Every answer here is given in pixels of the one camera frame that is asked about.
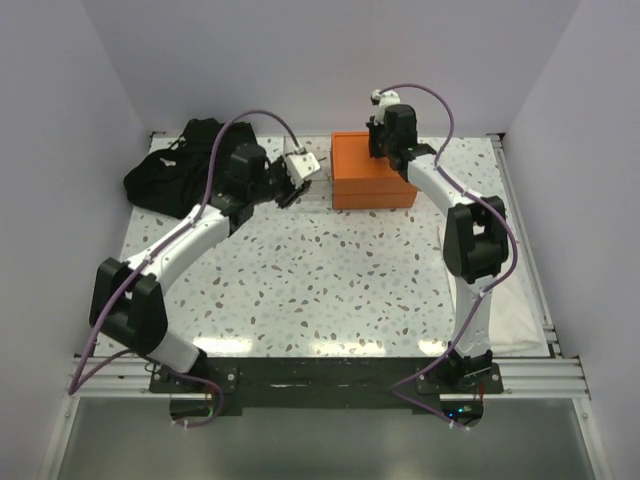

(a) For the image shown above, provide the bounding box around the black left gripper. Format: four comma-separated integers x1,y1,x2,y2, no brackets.
250,154,311,210

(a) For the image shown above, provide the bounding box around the clear plastic drawer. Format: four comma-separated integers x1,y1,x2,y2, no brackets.
283,135,333,205

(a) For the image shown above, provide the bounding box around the orange drawer cabinet box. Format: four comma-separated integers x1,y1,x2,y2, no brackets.
330,132,417,210

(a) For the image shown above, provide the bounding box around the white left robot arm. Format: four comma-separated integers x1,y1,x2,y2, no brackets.
90,144,320,392

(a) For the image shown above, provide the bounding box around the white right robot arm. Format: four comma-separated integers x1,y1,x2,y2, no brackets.
367,97,509,393

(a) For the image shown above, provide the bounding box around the black crumpled cloth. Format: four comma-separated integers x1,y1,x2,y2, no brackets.
123,117,261,220

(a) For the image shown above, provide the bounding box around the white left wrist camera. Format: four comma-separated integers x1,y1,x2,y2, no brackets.
284,152,321,183

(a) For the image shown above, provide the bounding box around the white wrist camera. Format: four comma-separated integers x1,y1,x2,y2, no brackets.
284,152,321,183
370,90,401,126

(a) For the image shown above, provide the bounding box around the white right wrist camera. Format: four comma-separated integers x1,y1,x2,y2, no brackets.
370,90,401,126

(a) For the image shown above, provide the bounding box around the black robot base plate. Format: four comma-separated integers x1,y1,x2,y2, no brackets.
149,353,504,422

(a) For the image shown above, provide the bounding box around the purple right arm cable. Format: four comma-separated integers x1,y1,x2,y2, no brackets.
391,82,519,431

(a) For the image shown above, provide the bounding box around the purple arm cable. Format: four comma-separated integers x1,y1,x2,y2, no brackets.
391,82,519,431
66,109,306,428

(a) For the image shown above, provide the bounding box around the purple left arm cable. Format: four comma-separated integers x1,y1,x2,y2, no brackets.
66,109,306,428

